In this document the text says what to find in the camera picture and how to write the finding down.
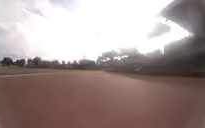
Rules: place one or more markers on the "reddish brown dirt path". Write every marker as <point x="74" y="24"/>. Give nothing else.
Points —
<point x="90" y="100"/>

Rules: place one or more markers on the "dark hedge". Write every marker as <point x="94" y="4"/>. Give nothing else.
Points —
<point x="163" y="68"/>

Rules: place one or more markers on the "row of trees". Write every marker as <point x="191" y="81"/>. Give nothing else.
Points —
<point x="40" y="62"/>

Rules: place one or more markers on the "pale grass field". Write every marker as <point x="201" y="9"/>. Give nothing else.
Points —
<point x="20" y="70"/>

